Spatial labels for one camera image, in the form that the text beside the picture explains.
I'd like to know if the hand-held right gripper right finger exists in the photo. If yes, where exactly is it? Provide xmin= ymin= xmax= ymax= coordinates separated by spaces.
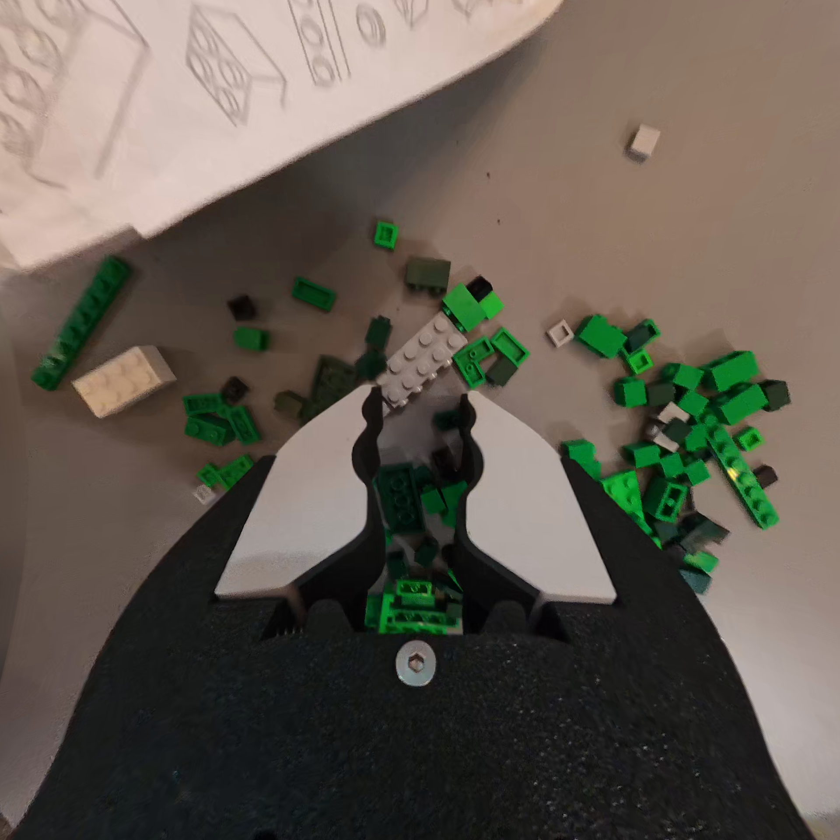
xmin=448 ymin=392 xmax=619 ymax=634

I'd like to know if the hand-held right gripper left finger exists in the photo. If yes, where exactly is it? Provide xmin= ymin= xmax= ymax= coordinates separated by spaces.
xmin=214 ymin=386 xmax=388 ymax=632

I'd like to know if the light grey long toy plate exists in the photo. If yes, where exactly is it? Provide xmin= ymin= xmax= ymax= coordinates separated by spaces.
xmin=377 ymin=311 xmax=468 ymax=411

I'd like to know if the pile of green toy bricks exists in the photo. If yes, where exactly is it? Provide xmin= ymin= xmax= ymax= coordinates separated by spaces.
xmin=29 ymin=220 xmax=791 ymax=637

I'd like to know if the white printed paper bag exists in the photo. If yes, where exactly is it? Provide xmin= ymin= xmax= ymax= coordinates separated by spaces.
xmin=0 ymin=0 xmax=565 ymax=270

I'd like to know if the grey desk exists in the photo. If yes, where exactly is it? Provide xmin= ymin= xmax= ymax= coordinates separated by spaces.
xmin=0 ymin=0 xmax=840 ymax=840

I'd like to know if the white toy brick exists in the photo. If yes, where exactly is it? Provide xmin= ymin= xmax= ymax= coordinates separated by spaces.
xmin=71 ymin=344 xmax=177 ymax=420

